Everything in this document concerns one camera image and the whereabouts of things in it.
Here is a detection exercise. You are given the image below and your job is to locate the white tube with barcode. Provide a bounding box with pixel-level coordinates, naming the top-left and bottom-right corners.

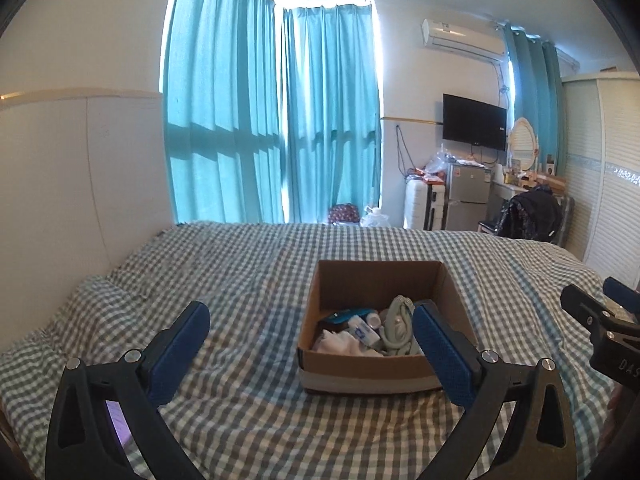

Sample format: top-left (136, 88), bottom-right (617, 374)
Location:
top-left (347, 311), bottom-right (382, 349)

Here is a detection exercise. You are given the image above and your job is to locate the open cardboard box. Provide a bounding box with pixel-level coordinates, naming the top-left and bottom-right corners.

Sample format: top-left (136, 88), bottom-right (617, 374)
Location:
top-left (297, 260), bottom-right (476, 394)

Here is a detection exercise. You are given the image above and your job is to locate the white suitcase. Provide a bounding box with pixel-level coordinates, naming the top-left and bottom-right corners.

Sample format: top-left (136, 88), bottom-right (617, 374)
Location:
top-left (404, 179), bottom-right (446, 231)

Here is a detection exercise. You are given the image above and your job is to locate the silver mini fridge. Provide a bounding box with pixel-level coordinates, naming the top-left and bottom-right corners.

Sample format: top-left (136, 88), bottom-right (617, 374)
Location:
top-left (444, 162), bottom-right (491, 231)

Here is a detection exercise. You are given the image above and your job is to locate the white air conditioner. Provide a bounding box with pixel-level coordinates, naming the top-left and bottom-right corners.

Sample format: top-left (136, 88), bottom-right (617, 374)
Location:
top-left (422, 18), bottom-right (506, 64)

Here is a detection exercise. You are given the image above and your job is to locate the checkered bed quilt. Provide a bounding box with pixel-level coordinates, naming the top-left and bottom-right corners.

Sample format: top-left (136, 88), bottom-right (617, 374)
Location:
top-left (1, 222), bottom-right (614, 479)

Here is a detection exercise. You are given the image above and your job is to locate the white plastic bag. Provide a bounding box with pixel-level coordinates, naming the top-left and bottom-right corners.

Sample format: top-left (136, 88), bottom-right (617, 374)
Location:
top-left (360, 206), bottom-right (390, 228)

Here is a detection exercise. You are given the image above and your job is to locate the teal corner curtain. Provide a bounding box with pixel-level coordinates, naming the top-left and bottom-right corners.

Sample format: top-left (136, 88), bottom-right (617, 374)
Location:
top-left (502, 22), bottom-right (567, 176)

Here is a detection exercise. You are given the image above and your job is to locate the teal window curtain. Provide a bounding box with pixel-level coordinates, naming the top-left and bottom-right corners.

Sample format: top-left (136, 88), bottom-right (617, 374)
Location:
top-left (282, 4), bottom-right (382, 223)
top-left (163, 0), bottom-right (283, 223)

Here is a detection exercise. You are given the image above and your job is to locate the purple smartphone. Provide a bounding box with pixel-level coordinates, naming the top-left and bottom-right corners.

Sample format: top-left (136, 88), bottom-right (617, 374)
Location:
top-left (103, 400), bottom-right (137, 479)

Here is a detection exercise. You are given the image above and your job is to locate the white tissue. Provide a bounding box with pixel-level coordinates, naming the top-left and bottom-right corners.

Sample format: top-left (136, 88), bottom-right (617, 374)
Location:
top-left (312, 330), bottom-right (383, 358)

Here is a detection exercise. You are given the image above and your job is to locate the white louvered wardrobe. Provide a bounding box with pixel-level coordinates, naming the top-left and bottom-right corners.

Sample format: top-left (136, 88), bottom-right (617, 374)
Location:
top-left (563, 72), bottom-right (639, 288)

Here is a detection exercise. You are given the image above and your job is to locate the dark floral bag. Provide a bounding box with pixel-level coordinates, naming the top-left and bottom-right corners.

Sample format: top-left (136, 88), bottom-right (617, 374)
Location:
top-left (328, 203), bottom-right (360, 224)

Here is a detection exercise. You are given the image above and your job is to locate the teal window curtain left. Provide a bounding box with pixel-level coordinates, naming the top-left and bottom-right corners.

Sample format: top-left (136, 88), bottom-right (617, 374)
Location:
top-left (163, 0), bottom-right (283, 223)

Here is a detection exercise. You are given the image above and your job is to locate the black wall television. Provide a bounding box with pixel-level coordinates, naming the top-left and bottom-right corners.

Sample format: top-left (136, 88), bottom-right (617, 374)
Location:
top-left (442, 93), bottom-right (508, 151)

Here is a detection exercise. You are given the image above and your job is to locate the blue Vinda tissue pack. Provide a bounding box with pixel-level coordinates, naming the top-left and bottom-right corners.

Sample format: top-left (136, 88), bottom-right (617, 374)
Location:
top-left (319, 309), bottom-right (373, 326)

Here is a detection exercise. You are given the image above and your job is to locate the oval vanity mirror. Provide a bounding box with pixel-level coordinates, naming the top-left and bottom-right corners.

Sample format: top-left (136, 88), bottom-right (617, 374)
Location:
top-left (508, 117), bottom-right (539, 171)

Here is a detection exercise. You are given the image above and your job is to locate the white padded headboard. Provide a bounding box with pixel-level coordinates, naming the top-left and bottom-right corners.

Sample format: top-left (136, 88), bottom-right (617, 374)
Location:
top-left (1, 88), bottom-right (175, 346)

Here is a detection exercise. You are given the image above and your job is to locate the black jacket on chair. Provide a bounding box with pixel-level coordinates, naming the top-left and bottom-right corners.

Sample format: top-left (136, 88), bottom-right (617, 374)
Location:
top-left (496, 185), bottom-right (562, 243)

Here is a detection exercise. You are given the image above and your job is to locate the teal window curtain right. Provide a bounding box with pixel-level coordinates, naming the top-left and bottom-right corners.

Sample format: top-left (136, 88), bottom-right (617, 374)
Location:
top-left (282, 4), bottom-right (382, 223)

